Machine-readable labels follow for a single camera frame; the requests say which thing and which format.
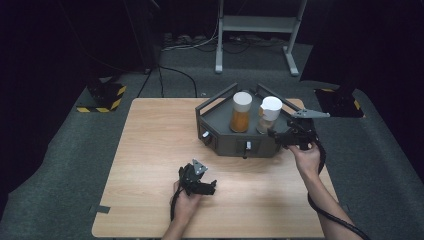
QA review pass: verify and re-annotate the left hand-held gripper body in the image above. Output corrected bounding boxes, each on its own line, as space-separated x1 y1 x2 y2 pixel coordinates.
177 158 209 197

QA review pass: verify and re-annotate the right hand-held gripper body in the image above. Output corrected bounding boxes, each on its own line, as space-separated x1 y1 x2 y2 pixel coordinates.
285 108 331 152

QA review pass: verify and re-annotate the pale jar with white lid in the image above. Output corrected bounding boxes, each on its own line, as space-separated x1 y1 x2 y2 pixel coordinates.
255 95 284 135

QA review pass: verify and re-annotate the orange jar with white lid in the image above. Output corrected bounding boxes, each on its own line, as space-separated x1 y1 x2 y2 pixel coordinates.
229 91 253 134

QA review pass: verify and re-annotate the dark grey corner rack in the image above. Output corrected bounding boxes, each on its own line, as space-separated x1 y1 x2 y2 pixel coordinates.
195 82 306 159

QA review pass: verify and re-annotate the person's right hand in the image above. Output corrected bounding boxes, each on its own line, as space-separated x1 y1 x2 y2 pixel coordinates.
286 141 323 178

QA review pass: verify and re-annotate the person's left hand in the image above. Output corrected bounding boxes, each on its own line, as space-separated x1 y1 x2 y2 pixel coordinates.
170 180 203 224

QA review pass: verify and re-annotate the black yellow striped base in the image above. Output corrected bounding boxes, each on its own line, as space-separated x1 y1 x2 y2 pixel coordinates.
314 87 366 119
75 78 128 114

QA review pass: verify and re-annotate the grey metal stand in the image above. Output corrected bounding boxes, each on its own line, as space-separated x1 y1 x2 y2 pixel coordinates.
214 0 308 77

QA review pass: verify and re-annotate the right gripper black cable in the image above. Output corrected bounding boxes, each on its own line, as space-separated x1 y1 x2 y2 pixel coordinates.
306 139 372 240

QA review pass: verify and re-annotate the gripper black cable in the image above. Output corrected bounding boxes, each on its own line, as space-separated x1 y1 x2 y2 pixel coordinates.
306 139 372 240
169 185 185 222

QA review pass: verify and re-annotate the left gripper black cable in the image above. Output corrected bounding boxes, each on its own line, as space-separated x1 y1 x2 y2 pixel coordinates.
169 185 185 222

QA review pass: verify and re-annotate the thick black floor cable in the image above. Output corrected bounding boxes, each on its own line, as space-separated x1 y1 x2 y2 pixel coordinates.
158 65 198 98

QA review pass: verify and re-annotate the thin black floor cable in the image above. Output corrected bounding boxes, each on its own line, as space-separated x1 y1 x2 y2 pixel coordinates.
136 68 153 98

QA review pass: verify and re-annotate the bundle of floor cables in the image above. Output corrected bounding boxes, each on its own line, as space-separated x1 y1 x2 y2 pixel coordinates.
161 32 288 55

